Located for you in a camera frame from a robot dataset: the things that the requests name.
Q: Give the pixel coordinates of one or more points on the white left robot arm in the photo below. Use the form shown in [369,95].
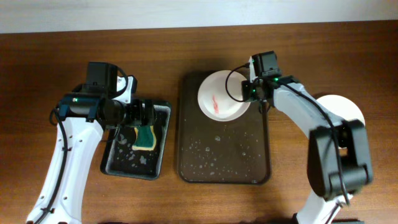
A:
[82,117]

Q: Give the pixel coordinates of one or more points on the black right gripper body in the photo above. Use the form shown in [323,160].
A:
[247,91]

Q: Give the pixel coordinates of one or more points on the white plate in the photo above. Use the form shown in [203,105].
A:
[342,107]
[214,101]

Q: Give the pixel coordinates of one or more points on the white plate back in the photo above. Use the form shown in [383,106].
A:
[214,101]

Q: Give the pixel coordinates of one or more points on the green yellow sponge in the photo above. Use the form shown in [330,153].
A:
[145,139]

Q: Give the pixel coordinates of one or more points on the large brown serving tray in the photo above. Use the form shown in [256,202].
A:
[209,151]

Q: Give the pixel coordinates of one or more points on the small black soapy tray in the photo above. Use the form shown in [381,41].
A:
[120,160]

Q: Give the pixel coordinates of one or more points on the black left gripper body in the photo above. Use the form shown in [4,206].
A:
[148,113]

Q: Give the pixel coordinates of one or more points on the white plate front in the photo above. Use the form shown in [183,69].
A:
[342,107]

